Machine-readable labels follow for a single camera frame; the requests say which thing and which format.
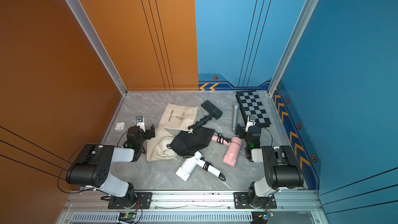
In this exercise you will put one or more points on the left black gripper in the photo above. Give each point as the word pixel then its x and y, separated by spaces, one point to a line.
pixel 149 132

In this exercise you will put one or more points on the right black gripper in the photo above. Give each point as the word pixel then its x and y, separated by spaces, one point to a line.
pixel 241 132

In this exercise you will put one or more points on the black drawstring pouch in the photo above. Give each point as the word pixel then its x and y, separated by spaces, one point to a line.
pixel 186 144

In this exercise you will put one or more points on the white hair dryer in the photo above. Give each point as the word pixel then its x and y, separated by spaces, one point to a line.
pixel 196 160

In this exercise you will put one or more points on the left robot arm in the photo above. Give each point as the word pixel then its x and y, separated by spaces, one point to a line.
pixel 91 168

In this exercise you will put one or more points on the pink hair dryer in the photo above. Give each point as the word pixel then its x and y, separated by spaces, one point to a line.
pixel 234 145

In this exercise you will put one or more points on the black hair dryer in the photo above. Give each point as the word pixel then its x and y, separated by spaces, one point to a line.
pixel 213 112

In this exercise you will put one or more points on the grey microphone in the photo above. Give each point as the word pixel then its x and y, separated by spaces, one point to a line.
pixel 236 108

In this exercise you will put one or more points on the folded checkered chess board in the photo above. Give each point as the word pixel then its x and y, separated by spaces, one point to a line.
pixel 251 105

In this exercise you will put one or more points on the white earbuds case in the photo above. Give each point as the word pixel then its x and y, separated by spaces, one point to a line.
pixel 120 126

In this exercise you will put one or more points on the left green circuit board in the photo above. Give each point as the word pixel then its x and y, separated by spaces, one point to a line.
pixel 127 218

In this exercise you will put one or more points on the green circuit board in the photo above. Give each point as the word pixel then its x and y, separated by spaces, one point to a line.
pixel 127 218
pixel 261 217

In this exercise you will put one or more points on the right green circuit board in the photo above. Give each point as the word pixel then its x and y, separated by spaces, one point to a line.
pixel 261 217

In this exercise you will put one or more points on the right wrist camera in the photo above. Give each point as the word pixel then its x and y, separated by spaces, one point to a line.
pixel 251 121

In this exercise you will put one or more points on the beige crumpled drawstring pouch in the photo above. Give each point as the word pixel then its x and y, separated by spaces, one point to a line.
pixel 157 147

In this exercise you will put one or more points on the beige printed drawstring pouch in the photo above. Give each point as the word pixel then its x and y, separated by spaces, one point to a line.
pixel 176 117

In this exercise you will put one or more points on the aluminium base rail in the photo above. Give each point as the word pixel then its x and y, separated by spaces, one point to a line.
pixel 195 207

